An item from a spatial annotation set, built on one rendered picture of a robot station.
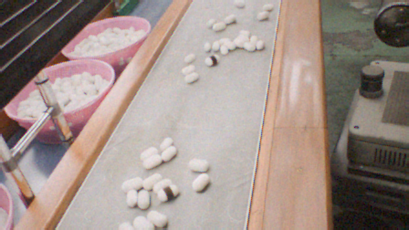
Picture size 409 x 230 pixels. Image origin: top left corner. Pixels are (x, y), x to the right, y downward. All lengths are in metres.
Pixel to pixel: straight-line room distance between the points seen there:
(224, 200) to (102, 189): 0.22
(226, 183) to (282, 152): 0.10
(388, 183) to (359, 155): 0.11
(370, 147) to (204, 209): 0.67
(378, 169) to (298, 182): 0.64
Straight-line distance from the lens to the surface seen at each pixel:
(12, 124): 1.11
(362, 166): 1.25
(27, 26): 0.46
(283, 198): 0.61
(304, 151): 0.69
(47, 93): 0.78
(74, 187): 0.74
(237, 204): 0.64
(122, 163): 0.77
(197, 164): 0.69
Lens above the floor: 1.22
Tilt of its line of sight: 35 degrees down
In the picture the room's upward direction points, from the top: 11 degrees counter-clockwise
